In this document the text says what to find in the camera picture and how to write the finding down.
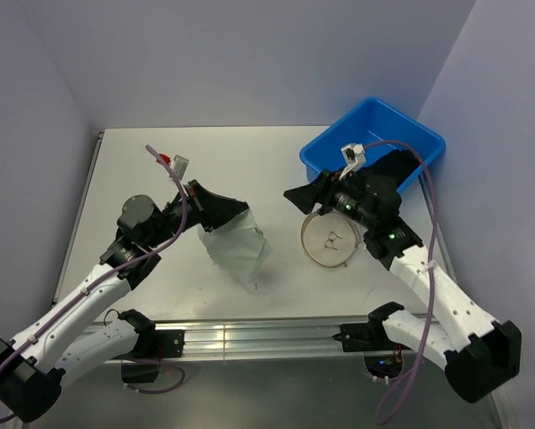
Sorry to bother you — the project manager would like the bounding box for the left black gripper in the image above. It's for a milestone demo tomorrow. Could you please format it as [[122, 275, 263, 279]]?
[[145, 180, 247, 248]]

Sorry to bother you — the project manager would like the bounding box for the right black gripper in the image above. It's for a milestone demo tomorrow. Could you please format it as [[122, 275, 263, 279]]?
[[282, 166, 375, 230]]

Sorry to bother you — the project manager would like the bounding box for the blue plastic bin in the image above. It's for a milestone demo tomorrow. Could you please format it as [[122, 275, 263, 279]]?
[[299, 97, 446, 181]]

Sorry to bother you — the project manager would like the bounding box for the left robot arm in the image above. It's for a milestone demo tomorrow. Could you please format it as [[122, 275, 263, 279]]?
[[0, 181, 248, 423]]

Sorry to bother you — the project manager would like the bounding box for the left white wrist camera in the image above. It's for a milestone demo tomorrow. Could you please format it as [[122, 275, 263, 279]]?
[[159, 153, 189, 181]]

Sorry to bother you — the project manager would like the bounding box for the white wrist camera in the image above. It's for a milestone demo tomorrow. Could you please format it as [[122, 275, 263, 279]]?
[[159, 153, 189, 181], [341, 143, 366, 174]]

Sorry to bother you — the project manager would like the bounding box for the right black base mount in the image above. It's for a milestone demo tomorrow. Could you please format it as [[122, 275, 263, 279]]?
[[332, 322, 409, 353]]

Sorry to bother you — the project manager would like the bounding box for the black garment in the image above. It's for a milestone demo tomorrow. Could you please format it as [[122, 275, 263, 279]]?
[[367, 149, 420, 193]]

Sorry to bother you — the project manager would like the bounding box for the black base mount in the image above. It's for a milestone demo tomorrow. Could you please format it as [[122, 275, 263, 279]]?
[[332, 322, 409, 353], [117, 330, 186, 395]]

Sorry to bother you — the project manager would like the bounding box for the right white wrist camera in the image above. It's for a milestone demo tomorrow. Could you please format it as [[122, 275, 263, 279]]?
[[341, 143, 366, 174]]

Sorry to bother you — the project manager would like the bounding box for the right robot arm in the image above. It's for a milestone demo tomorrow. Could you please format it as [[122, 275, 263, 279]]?
[[284, 172, 522, 403]]

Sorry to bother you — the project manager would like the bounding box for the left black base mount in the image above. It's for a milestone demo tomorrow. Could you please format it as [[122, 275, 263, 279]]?
[[117, 330, 186, 395]]

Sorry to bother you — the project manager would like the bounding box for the pale mint bra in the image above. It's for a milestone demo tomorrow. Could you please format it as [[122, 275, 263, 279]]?
[[197, 208, 272, 290]]

